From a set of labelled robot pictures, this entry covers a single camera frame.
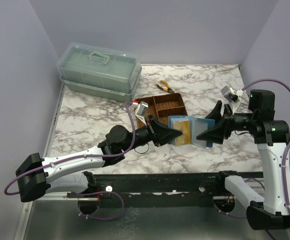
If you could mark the yellow handled pliers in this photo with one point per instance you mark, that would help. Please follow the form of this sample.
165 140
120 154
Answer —
166 88

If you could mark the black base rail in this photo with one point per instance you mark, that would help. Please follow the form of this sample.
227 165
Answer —
165 190

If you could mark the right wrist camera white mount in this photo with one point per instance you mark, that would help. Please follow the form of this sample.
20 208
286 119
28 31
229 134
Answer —
234 97

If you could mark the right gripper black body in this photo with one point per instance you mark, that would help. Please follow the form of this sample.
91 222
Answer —
226 120

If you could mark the blue leather card holder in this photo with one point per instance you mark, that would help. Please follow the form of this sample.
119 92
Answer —
197 126

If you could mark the green plastic storage box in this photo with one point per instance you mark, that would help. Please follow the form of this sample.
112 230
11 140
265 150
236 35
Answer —
100 72

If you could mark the gold credit card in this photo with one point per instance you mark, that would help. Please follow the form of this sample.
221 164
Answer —
184 127

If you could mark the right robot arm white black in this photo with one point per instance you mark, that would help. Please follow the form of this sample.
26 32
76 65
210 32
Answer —
271 211

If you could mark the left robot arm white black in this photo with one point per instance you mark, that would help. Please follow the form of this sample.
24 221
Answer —
38 175

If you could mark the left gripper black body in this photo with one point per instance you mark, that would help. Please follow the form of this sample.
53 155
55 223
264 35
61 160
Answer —
154 132

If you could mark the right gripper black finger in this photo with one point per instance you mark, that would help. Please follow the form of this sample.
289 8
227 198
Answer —
215 114
216 134

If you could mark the brown woven divided basket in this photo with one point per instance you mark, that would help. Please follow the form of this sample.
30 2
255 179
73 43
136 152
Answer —
163 106

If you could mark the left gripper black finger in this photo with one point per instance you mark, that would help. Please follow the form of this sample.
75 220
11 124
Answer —
165 136
161 128

